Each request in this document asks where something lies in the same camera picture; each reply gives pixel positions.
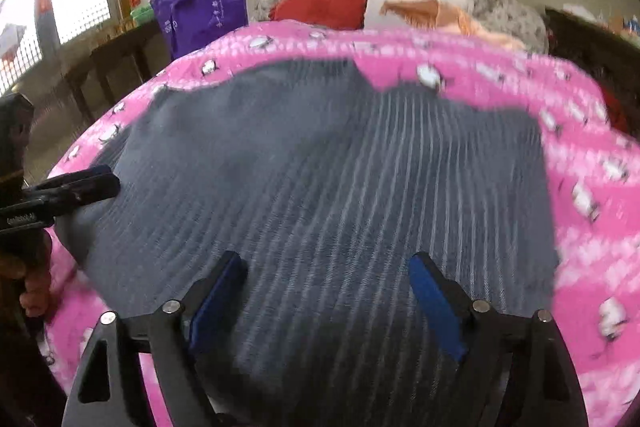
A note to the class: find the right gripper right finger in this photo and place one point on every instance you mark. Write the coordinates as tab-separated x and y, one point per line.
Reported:
512	371

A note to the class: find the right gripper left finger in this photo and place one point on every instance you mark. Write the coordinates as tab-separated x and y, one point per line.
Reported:
109	388

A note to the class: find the grey pinstriped suit jacket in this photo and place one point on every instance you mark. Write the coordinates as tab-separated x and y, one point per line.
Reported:
325	187

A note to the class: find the person's left hand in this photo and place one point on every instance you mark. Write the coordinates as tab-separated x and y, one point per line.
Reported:
27	284

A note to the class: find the dark wooden table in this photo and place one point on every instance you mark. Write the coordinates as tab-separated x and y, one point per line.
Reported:
145	47

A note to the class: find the pink penguin blanket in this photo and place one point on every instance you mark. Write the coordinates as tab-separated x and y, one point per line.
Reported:
593	170

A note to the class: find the green plastic item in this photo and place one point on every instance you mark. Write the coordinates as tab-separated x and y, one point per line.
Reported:
142	14

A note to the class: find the purple shopping bag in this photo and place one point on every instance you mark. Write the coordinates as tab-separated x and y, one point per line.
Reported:
189	25

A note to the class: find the dark carved wooden headboard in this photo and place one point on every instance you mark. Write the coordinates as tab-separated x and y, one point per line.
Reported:
608	58

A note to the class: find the peach orange cloth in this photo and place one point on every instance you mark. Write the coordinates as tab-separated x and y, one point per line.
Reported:
434	15

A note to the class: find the red pillow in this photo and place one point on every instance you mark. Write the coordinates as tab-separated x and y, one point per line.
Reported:
333	14

